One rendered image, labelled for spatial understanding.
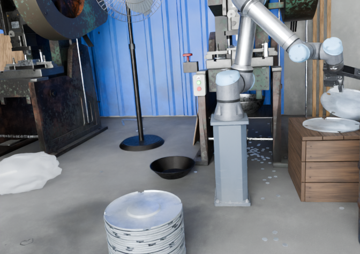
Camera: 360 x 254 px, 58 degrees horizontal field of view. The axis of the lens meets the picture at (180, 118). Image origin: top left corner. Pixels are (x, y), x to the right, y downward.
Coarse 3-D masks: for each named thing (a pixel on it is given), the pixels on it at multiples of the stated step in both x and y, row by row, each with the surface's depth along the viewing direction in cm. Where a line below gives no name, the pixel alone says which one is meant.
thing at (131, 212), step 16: (144, 192) 135; (160, 192) 134; (112, 208) 124; (128, 208) 122; (144, 208) 121; (160, 208) 121; (176, 208) 120; (112, 224) 113; (128, 224) 112; (144, 224) 111; (160, 224) 111
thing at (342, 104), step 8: (344, 88) 161; (328, 96) 172; (336, 96) 169; (344, 96) 166; (352, 96) 163; (328, 104) 178; (336, 104) 175; (344, 104) 173; (352, 104) 170; (336, 112) 181; (344, 112) 177; (352, 112) 174
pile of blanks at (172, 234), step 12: (180, 216) 119; (108, 228) 114; (156, 228) 109; (168, 228) 111; (180, 228) 117; (108, 240) 118; (120, 240) 110; (132, 240) 110; (144, 240) 109; (156, 240) 110; (168, 240) 112; (180, 240) 118; (120, 252) 112; (132, 252) 110; (144, 252) 110; (156, 252) 110; (168, 252) 113; (180, 252) 118
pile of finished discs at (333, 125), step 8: (312, 120) 186; (320, 120) 185; (328, 120) 184; (336, 120) 182; (344, 120) 181; (352, 120) 178; (312, 128) 171; (320, 128) 170; (328, 128) 169; (336, 128) 168; (344, 128) 167; (352, 128) 166
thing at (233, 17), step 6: (228, 0) 216; (228, 6) 217; (234, 6) 216; (228, 12) 217; (234, 12) 216; (228, 18) 219; (234, 18) 215; (228, 24) 220; (234, 24) 215; (228, 30) 221; (234, 30) 220
